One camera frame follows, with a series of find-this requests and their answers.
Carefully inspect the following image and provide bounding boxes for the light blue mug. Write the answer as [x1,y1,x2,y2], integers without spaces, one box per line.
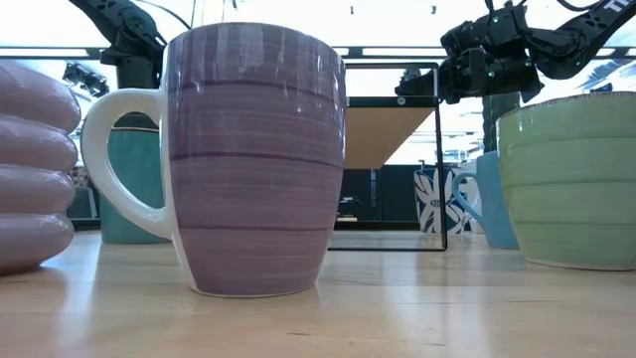
[450,150,521,251]

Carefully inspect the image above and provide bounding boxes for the black overhead frame bar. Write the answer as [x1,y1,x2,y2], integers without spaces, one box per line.
[0,45,636,61]

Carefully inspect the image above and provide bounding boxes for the teal mug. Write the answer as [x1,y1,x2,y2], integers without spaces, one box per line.
[98,112,173,246]

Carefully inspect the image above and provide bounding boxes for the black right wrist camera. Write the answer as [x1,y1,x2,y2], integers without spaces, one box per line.
[440,2,531,56]

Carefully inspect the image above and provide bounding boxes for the black low cabinet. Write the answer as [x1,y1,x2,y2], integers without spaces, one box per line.
[337,163,423,231]

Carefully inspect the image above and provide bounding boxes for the black ceiling spotlight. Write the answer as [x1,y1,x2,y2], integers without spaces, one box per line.
[62,62,110,99]

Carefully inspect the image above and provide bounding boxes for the dark green ribbed mug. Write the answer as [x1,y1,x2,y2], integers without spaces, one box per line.
[481,91,522,154]

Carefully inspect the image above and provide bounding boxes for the lilac ribbed mug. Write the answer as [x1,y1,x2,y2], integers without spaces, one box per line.
[0,59,82,276]

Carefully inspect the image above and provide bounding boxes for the black frame wooden shelf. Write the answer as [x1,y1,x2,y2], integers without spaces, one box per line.
[327,62,448,253]

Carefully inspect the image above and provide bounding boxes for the blue white floral mug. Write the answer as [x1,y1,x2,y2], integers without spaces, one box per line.
[413,166,479,236]

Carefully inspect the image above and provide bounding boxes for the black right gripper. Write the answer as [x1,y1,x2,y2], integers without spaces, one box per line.
[395,47,546,105]

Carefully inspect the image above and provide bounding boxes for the light green ceramic bowl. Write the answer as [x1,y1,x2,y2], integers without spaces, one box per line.
[496,90,636,272]

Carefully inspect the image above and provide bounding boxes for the grey office chair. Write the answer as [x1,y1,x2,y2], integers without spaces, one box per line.
[73,185,99,220]

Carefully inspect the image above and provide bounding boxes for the purple striped mug white handle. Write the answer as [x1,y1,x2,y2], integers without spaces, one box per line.
[79,21,348,298]

